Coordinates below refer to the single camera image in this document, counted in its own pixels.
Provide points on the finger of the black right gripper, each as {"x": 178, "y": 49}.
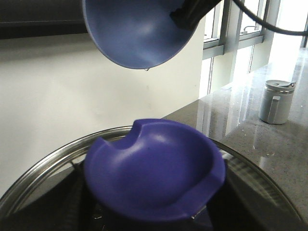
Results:
{"x": 191, "y": 12}

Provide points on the grey lidded canister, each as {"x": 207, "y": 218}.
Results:
{"x": 276, "y": 101}

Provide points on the blue bowl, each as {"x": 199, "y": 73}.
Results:
{"x": 135, "y": 34}

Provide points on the window frame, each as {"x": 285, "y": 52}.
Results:
{"x": 228, "y": 29}

